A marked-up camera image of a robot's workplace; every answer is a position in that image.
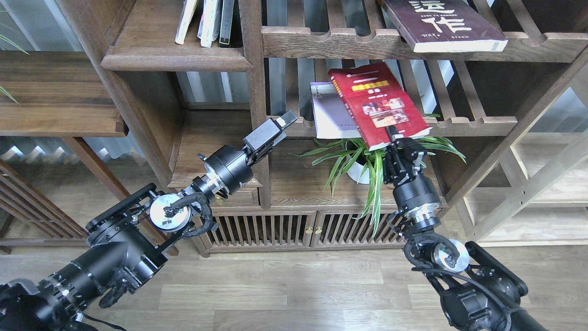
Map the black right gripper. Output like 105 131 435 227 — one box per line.
384 125 441 219

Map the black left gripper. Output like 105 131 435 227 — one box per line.
198 110 298 196

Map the red paperback book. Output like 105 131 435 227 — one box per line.
329 63 432 151

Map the white lavender paperback book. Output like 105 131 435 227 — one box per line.
310 82 361 139

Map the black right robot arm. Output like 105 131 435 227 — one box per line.
384 126 544 331

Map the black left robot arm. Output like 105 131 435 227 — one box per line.
0 111 298 331

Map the green spider plant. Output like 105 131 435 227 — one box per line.
304 137 465 234

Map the white plant pot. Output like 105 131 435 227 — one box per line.
347 153 378 185

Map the dark wooden bookshelf unit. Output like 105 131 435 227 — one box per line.
57 0 587 249

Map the dark maroon book chinese title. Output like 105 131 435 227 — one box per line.
379 0 508 53

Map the black spine upright book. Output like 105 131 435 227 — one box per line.
218 0 235 48

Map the cream spine upright book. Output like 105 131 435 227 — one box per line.
175 0 199 45

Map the dark wooden side table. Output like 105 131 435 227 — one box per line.
0 51 180 257

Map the dark slatted wooden rack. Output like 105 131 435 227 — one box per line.
0 162 89 247

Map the light wooden shelf frame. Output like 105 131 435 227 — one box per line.
456 78 588 246

